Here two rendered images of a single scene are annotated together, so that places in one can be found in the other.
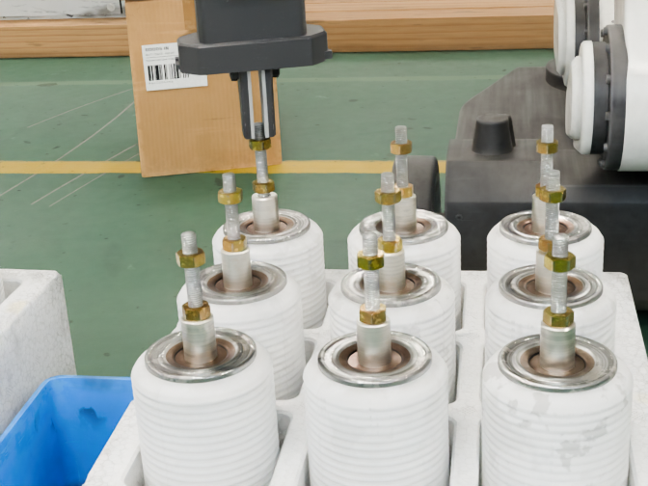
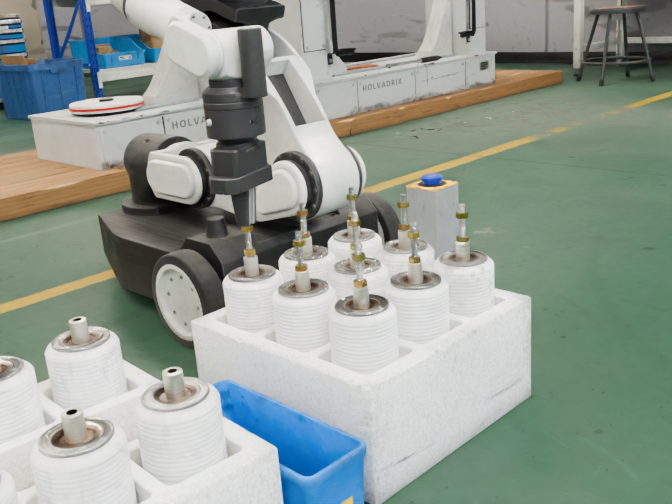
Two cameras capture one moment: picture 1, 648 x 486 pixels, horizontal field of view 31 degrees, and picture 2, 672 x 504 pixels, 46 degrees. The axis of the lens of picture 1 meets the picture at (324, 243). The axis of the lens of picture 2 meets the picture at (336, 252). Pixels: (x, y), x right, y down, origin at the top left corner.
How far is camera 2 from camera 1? 0.94 m
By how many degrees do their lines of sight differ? 50
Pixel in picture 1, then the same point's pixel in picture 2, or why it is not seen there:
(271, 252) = (276, 280)
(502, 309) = (405, 257)
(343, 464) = (433, 324)
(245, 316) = (331, 296)
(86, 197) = not seen: outside the picture
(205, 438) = (393, 334)
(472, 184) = (228, 252)
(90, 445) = not seen: hidden behind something
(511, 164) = (239, 237)
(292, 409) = not seen: hidden behind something
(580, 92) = (295, 183)
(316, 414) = (417, 308)
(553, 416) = (487, 271)
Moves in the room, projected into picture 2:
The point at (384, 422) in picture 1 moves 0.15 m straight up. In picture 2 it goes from (445, 297) to (442, 197)
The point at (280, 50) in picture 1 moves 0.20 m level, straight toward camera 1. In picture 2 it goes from (263, 174) to (376, 182)
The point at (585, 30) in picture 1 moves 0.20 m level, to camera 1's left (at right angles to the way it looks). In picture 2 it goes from (206, 169) to (139, 190)
